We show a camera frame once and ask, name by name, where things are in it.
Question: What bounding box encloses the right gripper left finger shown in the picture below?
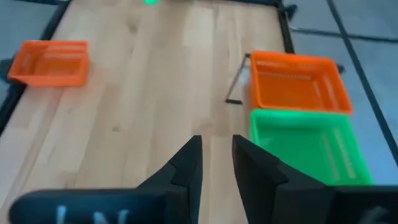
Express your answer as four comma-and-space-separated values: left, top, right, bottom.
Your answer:
136, 135, 203, 224

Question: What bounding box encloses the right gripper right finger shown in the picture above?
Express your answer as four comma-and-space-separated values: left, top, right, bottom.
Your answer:
231, 134, 331, 224

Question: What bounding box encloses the orange slotted plastic basket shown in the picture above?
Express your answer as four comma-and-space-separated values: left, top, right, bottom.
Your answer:
6, 39, 90, 88
248, 50, 354, 116

